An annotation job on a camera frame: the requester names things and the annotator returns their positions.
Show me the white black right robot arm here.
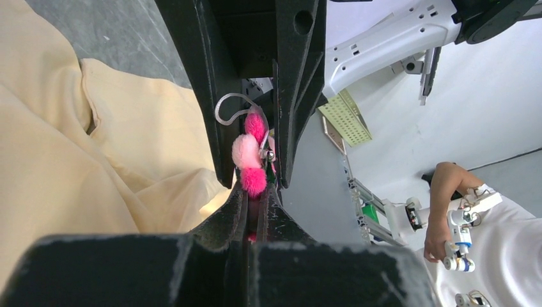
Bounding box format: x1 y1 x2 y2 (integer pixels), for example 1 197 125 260
156 1 541 187

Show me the pink flower smiley brooch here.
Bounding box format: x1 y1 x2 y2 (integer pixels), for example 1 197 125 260
214 92 278 244

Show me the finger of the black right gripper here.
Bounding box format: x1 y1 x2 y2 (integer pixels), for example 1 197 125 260
273 1 327 189
156 0 241 188

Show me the white teleoperation controller device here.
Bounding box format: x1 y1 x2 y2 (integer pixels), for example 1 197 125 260
383 186 504 273

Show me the operator's hand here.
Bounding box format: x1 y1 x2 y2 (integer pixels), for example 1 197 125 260
424 223 451 263

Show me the cream yellow t-shirt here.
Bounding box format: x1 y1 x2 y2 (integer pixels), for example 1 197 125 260
1 1 229 285

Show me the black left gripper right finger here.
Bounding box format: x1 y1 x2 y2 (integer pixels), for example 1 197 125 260
249 184 437 306

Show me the aluminium rail frame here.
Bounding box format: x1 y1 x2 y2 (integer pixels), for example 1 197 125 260
321 116 407 248

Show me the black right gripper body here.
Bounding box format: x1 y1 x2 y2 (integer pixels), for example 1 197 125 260
208 1 277 79

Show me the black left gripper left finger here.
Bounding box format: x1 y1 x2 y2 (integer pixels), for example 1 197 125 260
1 184 248 306

